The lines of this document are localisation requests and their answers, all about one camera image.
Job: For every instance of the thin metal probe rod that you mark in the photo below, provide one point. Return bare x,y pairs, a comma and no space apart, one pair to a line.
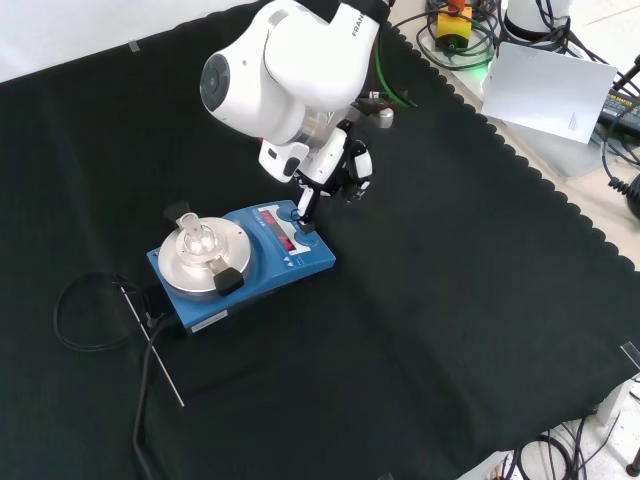
154,350

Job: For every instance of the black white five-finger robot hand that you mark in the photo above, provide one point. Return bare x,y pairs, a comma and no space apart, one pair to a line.
332,160

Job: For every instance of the black power adapter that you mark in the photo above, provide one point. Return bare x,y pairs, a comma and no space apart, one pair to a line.
620,107

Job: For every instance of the black bench cloth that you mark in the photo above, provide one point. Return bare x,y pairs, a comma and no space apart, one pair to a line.
400,300

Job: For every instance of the heater with blue base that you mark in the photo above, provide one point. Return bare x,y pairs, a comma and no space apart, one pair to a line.
310,260

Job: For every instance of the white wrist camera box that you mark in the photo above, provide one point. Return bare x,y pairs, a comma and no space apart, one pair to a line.
275,155

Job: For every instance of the clear tape piece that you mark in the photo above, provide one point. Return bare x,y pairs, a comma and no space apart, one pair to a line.
134,46
631,355

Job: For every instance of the pale board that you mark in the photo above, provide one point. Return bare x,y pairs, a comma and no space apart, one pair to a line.
545,90

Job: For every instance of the yellow stop button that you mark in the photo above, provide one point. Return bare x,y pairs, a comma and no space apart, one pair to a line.
452,25

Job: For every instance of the clear round-bottom glass flask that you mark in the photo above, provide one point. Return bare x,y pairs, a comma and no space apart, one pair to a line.
200,245

